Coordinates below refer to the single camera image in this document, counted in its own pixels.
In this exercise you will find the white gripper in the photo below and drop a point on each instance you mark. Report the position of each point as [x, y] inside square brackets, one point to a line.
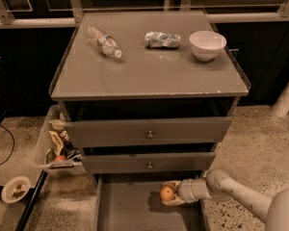
[185, 191]

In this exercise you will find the orange fruit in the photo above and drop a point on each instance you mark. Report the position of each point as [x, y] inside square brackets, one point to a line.
[166, 192]

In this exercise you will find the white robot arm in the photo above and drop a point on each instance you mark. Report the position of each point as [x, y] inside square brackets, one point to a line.
[219, 186]

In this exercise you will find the grey bottom drawer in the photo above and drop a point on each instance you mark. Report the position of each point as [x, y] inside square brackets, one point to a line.
[131, 202]

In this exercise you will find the grey drawer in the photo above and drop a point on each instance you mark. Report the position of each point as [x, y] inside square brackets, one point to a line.
[159, 162]
[125, 132]
[131, 202]

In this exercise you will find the grey middle drawer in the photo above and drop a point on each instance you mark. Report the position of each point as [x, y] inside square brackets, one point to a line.
[159, 162]

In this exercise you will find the grey top drawer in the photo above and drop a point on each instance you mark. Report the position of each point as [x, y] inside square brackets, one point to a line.
[125, 132]

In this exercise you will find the grey drawer cabinet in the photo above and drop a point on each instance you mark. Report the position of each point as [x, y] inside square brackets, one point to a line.
[145, 83]

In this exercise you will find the small red fruit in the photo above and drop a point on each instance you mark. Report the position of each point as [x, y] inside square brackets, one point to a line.
[60, 158]

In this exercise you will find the clear plastic storage bin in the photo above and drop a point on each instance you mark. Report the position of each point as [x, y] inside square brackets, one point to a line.
[46, 148]

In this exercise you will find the yellow snack packet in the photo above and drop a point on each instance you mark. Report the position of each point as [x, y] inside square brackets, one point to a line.
[57, 140]

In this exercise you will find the white ceramic bowl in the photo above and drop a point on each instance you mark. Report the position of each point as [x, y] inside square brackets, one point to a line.
[207, 45]

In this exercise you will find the white plate with leftovers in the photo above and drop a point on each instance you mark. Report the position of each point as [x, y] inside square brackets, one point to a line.
[15, 189]

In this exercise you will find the clear plastic water bottle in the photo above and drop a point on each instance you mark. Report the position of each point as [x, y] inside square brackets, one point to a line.
[103, 42]

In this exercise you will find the metal railing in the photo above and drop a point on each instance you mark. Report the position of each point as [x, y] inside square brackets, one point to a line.
[42, 13]

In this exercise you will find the white pipe post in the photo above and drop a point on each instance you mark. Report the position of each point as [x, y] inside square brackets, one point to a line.
[281, 107]

